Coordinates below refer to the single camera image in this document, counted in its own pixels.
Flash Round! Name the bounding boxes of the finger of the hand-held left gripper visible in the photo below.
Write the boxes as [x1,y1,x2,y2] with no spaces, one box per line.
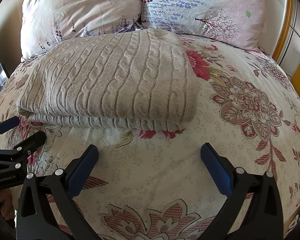
[0,116,20,144]
[0,131,47,172]

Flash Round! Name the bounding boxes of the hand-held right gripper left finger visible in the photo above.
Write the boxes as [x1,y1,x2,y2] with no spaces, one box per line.
[16,144,100,240]

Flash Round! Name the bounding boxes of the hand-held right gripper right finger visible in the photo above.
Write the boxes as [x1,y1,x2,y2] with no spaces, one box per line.
[200,142,285,240]

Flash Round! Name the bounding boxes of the beige cable knit sweater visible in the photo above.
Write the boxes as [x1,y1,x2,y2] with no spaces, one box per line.
[16,28,200,132]

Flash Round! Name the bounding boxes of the person's left hand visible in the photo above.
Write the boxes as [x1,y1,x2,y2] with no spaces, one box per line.
[0,189,17,228]

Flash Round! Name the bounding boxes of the floral printed blanket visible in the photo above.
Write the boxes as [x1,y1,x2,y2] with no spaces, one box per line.
[0,27,300,240]

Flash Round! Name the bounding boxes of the pink pillow with lavender print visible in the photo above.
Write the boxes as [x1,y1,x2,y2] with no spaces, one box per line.
[20,0,144,60]

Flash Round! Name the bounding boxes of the pink and white tree print pillow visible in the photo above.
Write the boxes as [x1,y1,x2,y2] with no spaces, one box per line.
[141,0,270,53]

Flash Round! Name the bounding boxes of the wooden bed frame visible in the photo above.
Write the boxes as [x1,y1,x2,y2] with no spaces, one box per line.
[271,0,300,102]

